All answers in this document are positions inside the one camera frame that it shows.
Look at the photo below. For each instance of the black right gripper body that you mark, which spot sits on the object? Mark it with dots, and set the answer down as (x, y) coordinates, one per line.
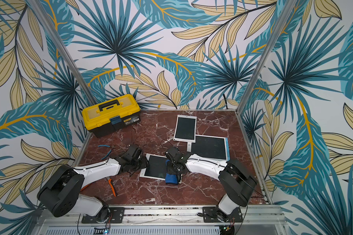
(173, 164)

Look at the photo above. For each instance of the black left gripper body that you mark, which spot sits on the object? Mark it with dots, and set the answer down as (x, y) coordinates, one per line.
(138, 164)

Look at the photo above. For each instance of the blue microfiber cloth black trim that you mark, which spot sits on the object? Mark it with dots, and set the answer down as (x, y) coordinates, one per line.
(171, 178)

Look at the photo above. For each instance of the white drawing tablet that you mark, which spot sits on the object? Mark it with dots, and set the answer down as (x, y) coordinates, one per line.
(185, 129)
(156, 169)

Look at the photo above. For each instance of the white drawing tablet front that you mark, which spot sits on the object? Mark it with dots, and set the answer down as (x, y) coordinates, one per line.
(185, 129)

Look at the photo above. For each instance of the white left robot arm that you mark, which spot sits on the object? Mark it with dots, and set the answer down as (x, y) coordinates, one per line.
(61, 193)

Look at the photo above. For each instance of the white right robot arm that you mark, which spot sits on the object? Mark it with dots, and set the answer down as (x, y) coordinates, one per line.
(238, 183)

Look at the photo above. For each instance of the blue framed drawing tablet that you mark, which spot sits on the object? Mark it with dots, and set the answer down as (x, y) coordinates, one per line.
(211, 147)

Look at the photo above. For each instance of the yellow black toolbox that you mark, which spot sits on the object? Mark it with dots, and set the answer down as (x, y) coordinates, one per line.
(110, 116)

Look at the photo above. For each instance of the orange handled cutter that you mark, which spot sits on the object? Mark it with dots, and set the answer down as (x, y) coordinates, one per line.
(110, 182)

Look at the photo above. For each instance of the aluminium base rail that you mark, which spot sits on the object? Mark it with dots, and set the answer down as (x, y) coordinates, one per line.
(169, 220)

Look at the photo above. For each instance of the left aluminium corner post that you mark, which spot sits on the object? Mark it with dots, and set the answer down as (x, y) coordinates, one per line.
(45, 20)

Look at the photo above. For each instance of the aluminium corner post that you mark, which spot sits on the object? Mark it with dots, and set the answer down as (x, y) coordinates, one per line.
(281, 21)
(45, 20)

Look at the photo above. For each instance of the right aluminium corner post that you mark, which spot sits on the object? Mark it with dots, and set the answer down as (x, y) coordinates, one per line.
(281, 21)

